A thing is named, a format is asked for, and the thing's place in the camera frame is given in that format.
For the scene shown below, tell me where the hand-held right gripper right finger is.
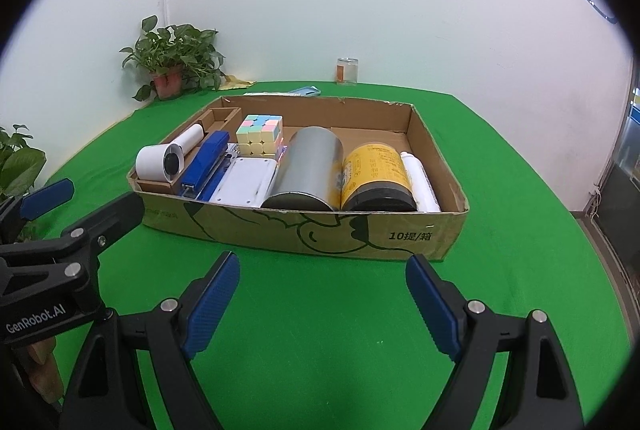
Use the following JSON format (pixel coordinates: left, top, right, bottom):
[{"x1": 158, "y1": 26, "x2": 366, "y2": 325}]
[{"x1": 405, "y1": 254, "x2": 586, "y2": 430}]

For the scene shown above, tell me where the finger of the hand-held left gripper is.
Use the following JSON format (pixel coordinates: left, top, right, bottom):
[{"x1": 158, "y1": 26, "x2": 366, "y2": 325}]
[
  {"x1": 0, "y1": 178, "x2": 76, "y2": 243},
  {"x1": 0, "y1": 193, "x2": 147, "y2": 291}
]

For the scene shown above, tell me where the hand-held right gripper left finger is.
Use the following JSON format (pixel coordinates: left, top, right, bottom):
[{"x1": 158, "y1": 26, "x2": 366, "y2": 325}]
[{"x1": 59, "y1": 251, "x2": 242, "y2": 430}]

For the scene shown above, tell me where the white paper roll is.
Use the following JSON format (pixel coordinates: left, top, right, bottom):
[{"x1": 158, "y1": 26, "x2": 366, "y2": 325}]
[{"x1": 135, "y1": 124, "x2": 206, "y2": 185}]

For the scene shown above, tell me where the blue stapler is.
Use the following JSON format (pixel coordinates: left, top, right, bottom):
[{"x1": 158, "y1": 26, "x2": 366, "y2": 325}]
[{"x1": 180, "y1": 131, "x2": 231, "y2": 199}]

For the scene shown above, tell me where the cardboard box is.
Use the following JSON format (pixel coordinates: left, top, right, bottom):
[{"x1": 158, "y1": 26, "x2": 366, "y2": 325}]
[{"x1": 126, "y1": 94, "x2": 471, "y2": 263}]

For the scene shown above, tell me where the white tube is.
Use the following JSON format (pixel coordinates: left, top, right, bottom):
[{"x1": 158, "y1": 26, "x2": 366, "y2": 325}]
[{"x1": 399, "y1": 151, "x2": 442, "y2": 213}]

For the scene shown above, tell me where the white rectangular device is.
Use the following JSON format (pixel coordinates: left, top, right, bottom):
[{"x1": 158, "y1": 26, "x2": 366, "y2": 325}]
[{"x1": 209, "y1": 156, "x2": 279, "y2": 207}]

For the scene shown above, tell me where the yellow can with black lid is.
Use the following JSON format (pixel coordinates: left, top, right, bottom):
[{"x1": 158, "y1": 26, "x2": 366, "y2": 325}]
[{"x1": 340, "y1": 142, "x2": 418, "y2": 212}]

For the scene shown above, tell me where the pastel puzzle cube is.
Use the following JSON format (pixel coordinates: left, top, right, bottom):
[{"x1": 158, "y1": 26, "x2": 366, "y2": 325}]
[{"x1": 236, "y1": 114, "x2": 285, "y2": 158}]

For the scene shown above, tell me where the silver metal can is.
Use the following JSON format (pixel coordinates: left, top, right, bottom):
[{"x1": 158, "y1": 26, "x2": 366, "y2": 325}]
[{"x1": 261, "y1": 126, "x2": 345, "y2": 212}]

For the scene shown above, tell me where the person's left hand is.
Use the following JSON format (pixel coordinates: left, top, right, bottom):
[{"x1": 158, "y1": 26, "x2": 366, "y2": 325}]
[{"x1": 25, "y1": 339, "x2": 66, "y2": 403}]

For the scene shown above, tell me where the large-leaf green plant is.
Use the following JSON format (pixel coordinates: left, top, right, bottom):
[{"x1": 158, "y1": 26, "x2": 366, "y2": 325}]
[{"x1": 0, "y1": 125, "x2": 47, "y2": 211}]

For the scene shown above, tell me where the green tablecloth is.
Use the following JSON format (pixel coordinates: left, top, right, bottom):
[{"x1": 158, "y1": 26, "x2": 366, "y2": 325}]
[{"x1": 30, "y1": 80, "x2": 633, "y2": 430}]

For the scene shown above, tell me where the potted green plant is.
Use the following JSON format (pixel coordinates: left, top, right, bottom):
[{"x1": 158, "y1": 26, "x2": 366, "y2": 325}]
[{"x1": 119, "y1": 14, "x2": 227, "y2": 102}]

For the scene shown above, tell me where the yellow cloth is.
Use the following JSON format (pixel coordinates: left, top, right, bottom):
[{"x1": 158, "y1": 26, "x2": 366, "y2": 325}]
[{"x1": 220, "y1": 74, "x2": 256, "y2": 90}]

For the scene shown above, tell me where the glass door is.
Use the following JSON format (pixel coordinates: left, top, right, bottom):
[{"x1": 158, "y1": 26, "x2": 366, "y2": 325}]
[{"x1": 592, "y1": 60, "x2": 640, "y2": 255}]

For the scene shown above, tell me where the glass jar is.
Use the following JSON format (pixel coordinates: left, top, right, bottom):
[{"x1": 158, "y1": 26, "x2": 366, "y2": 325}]
[{"x1": 335, "y1": 57, "x2": 360, "y2": 85}]

